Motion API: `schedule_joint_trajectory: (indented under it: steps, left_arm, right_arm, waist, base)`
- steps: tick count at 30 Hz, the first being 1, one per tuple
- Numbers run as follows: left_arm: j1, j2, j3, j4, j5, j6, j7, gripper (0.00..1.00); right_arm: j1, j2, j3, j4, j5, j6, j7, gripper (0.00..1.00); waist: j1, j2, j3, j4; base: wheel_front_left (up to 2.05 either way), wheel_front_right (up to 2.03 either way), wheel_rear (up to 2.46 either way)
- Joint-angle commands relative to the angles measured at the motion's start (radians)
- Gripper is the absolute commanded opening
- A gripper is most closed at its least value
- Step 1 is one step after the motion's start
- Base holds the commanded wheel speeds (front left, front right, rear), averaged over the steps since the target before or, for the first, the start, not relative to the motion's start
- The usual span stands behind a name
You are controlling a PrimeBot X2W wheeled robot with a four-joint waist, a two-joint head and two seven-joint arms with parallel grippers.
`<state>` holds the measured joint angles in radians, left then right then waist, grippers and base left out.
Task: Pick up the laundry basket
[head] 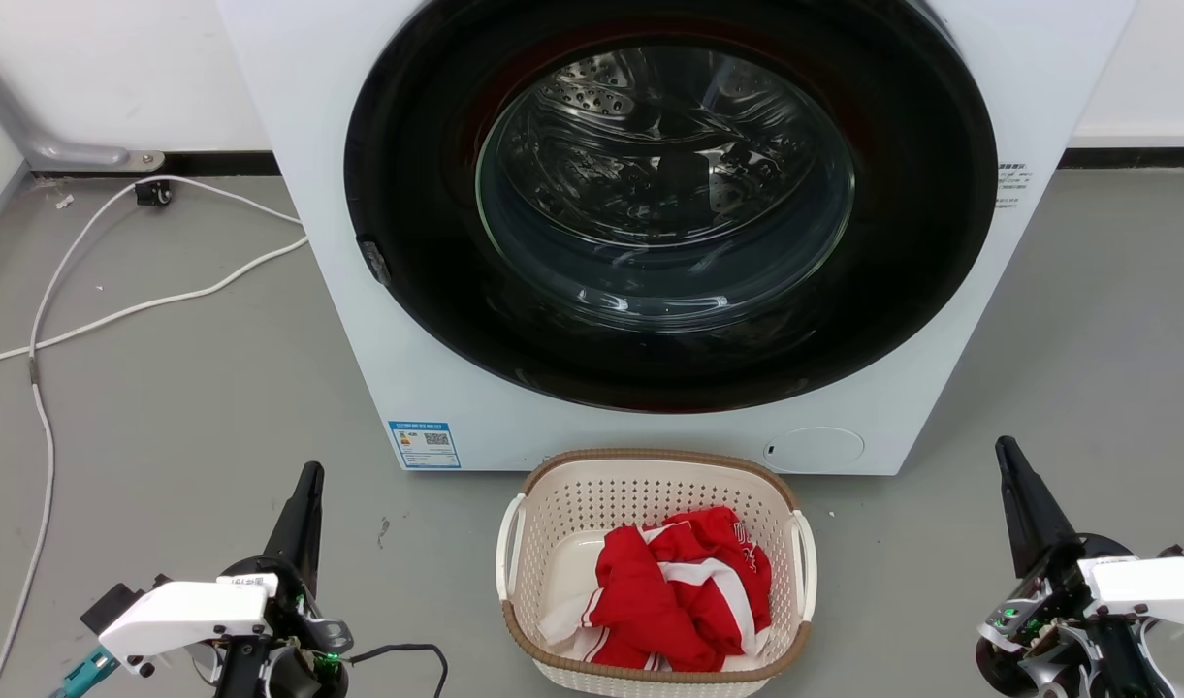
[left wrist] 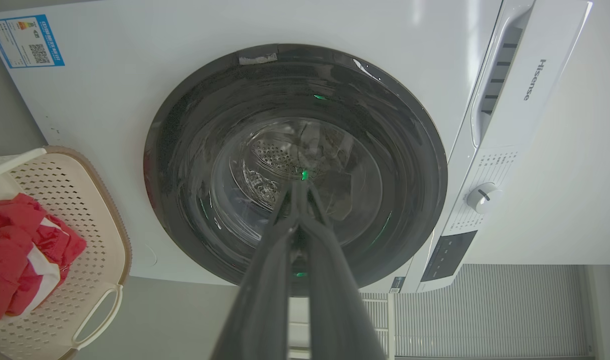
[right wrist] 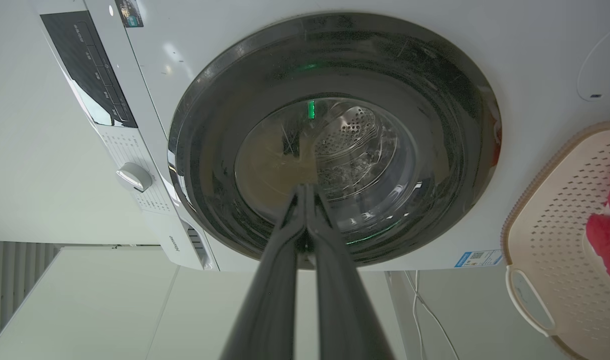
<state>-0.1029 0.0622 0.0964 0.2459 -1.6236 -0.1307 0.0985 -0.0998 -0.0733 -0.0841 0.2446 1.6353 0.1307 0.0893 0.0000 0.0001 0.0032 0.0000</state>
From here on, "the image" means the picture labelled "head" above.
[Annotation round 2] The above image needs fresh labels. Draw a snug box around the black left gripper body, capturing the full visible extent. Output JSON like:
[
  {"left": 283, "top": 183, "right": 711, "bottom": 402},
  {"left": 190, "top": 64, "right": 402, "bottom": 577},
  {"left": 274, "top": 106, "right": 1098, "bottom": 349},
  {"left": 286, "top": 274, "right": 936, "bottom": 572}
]
[{"left": 218, "top": 555, "right": 355, "bottom": 698}]

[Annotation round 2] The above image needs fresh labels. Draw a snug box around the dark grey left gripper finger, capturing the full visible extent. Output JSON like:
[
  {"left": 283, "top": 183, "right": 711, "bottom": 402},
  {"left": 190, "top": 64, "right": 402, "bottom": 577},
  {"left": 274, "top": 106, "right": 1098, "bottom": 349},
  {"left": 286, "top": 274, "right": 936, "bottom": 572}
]
[{"left": 263, "top": 461, "right": 326, "bottom": 594}]

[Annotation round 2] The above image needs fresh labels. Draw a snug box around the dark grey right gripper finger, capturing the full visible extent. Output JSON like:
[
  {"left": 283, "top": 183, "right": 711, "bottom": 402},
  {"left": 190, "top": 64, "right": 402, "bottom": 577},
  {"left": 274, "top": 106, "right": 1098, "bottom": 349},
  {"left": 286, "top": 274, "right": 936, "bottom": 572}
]
[{"left": 995, "top": 435, "right": 1083, "bottom": 581}]

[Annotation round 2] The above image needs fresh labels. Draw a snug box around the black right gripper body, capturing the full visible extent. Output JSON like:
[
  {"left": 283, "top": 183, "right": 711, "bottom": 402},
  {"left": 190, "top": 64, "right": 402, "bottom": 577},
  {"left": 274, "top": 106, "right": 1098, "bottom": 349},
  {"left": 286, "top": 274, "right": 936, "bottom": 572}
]
[{"left": 974, "top": 532, "right": 1150, "bottom": 698}]

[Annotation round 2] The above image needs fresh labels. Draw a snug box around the beige plastic laundry basket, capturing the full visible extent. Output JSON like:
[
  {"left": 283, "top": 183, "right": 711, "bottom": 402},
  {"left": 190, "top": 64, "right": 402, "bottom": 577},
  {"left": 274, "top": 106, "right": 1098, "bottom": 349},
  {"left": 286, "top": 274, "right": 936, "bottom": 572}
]
[{"left": 496, "top": 448, "right": 818, "bottom": 698}]

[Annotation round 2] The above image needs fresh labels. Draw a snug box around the blue energy label sticker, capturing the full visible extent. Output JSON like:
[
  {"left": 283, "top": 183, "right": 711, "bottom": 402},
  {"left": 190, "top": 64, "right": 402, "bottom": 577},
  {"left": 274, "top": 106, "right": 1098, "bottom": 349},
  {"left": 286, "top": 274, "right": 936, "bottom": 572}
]
[{"left": 388, "top": 420, "right": 463, "bottom": 471}]

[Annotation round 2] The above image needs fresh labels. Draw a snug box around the round white filter cover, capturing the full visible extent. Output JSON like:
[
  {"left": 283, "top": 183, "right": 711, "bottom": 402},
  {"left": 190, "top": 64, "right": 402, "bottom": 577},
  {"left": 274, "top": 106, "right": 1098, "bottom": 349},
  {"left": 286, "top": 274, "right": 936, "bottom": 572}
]
[{"left": 762, "top": 427, "right": 866, "bottom": 476}]

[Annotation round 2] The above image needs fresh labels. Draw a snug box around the black round washer door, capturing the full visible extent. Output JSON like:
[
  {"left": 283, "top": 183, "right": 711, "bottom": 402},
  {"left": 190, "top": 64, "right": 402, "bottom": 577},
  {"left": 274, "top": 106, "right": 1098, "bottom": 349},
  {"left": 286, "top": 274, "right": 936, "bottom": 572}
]
[{"left": 343, "top": 0, "right": 1000, "bottom": 415}]

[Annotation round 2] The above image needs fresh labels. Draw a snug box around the grey door latch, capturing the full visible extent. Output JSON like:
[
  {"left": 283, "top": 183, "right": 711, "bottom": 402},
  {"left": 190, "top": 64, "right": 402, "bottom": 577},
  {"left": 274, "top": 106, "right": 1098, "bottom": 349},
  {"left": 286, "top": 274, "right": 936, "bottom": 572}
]
[{"left": 358, "top": 237, "right": 395, "bottom": 288}]

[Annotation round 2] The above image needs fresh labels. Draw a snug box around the small text label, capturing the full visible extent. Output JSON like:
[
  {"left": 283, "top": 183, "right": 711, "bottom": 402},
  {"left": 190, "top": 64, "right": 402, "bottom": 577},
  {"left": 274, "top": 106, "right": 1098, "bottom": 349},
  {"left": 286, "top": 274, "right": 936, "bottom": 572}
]
[{"left": 993, "top": 162, "right": 1035, "bottom": 213}]

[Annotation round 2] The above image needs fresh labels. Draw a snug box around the white front-load washing machine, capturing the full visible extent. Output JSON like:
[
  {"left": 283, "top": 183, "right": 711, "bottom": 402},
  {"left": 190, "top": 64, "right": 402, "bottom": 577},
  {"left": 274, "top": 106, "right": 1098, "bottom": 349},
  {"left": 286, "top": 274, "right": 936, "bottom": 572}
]
[{"left": 216, "top": 0, "right": 1138, "bottom": 477}]

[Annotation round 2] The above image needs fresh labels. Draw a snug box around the red and white garment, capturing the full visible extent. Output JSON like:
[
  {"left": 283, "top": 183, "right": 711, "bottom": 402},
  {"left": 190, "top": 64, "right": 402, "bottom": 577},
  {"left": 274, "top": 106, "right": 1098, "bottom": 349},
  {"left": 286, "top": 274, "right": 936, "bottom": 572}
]
[{"left": 538, "top": 506, "right": 775, "bottom": 674}]

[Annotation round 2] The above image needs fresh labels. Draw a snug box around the grey drain pipe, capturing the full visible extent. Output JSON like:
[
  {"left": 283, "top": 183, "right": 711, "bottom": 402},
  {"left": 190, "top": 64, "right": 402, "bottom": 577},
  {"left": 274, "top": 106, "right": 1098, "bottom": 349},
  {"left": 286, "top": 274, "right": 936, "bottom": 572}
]
[{"left": 0, "top": 37, "right": 166, "bottom": 175}]

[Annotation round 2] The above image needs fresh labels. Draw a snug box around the steel washer drum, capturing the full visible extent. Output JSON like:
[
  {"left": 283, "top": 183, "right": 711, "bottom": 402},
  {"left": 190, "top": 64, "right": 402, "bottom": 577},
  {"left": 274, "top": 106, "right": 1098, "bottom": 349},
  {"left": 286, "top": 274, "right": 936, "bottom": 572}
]
[{"left": 475, "top": 44, "right": 856, "bottom": 335}]

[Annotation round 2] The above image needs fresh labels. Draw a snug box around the thin black cable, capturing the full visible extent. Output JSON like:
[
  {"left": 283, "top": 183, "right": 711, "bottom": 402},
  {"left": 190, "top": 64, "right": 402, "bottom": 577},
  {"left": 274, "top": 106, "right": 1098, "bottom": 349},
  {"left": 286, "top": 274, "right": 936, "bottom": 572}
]
[{"left": 347, "top": 642, "right": 450, "bottom": 698}]

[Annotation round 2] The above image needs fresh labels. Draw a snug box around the white power cable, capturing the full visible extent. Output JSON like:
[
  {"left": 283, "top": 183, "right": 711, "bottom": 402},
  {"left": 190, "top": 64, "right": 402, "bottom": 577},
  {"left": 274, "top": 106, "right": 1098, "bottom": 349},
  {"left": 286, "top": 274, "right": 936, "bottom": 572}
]
[
  {"left": 0, "top": 236, "right": 309, "bottom": 373},
  {"left": 0, "top": 176, "right": 304, "bottom": 698}
]

